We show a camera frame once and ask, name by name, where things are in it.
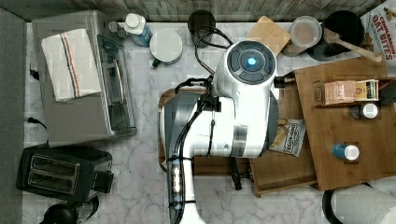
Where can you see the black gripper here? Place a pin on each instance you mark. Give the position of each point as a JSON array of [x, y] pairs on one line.
[[236, 175]]

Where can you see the wooden drawer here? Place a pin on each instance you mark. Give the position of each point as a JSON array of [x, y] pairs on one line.
[[275, 171]]

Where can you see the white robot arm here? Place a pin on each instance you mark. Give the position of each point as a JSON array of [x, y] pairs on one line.
[[245, 75]]

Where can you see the snack bag in drawer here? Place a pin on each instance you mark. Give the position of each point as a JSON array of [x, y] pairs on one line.
[[289, 137]]

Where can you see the blue can white lid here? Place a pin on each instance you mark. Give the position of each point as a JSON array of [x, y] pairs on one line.
[[345, 151]]

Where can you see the paper towel roll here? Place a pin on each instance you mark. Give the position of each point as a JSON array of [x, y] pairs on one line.
[[358, 205]]

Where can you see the silver toaster oven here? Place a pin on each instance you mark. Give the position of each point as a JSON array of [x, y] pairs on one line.
[[94, 117]]

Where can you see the dark can white lid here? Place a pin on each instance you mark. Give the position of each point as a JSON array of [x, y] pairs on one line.
[[367, 111]]

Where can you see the green mug white lid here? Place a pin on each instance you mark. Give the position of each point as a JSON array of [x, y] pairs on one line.
[[166, 46]]

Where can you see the small bamboo cutting board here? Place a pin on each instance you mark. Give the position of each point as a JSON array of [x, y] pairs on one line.
[[270, 34]]

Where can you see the yellow green tea packets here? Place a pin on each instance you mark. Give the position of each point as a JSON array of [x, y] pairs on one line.
[[366, 90]]

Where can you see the dark grey cylindrical cup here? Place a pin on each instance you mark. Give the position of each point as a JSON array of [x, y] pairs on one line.
[[201, 22]]

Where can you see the clear jar white lid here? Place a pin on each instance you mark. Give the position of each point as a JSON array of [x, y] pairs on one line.
[[305, 32]]

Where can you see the wooden spoon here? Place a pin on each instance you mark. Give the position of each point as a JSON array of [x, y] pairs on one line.
[[334, 38]]

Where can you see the black kettle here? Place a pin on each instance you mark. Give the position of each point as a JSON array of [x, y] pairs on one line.
[[71, 212]]

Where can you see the black two-slot toaster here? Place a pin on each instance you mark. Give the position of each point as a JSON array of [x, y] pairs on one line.
[[70, 173]]

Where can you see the blue bottle white cap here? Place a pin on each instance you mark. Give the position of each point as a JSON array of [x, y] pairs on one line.
[[136, 26]]

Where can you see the black utensil pot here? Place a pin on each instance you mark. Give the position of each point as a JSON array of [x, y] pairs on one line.
[[350, 29]]

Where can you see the cinnamon oat bites box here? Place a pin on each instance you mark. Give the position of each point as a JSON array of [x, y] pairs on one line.
[[380, 31]]

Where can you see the striped white dish towel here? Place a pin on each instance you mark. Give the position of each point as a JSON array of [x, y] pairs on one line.
[[72, 69]]

